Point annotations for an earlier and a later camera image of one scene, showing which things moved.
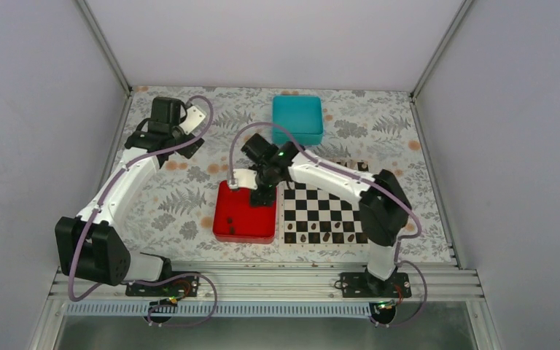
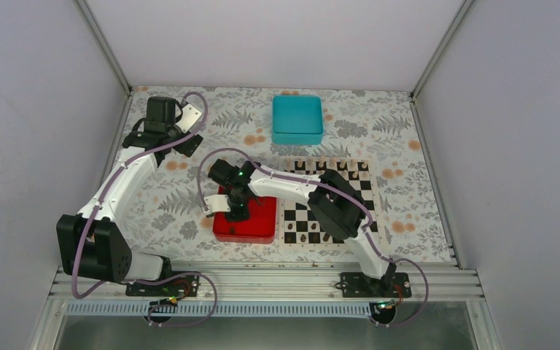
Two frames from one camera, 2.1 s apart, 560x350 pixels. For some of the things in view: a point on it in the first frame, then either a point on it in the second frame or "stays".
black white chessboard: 313,218 stays
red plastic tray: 236,222 stays
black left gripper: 189,150 stays
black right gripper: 263,198 to 243,215
